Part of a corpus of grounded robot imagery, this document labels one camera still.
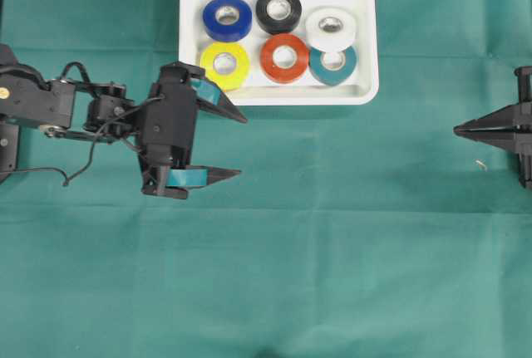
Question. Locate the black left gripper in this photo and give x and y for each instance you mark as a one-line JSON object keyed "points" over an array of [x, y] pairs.
{"points": [[169, 180]]}

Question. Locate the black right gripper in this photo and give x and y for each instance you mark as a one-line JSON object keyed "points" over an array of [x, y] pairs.
{"points": [[480, 130]]}

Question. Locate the yellow tape roll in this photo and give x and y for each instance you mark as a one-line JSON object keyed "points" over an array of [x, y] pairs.
{"points": [[225, 64]]}

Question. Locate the red tape roll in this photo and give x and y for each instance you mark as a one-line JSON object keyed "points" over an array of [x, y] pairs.
{"points": [[284, 58]]}

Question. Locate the blue tape roll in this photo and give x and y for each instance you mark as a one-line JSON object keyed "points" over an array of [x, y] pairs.
{"points": [[227, 20]]}

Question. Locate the teal tape roll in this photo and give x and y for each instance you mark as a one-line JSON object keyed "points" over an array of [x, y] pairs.
{"points": [[328, 76]]}

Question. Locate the black tape roll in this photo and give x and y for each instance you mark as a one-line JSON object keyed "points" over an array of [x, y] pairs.
{"points": [[278, 16]]}

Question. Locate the white tape roll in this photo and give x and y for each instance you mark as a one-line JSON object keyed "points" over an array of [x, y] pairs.
{"points": [[330, 29]]}

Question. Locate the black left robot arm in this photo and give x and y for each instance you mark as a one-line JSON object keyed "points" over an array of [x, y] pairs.
{"points": [[70, 107]]}

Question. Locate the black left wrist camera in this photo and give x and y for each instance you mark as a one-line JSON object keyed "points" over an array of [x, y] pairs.
{"points": [[167, 125]]}

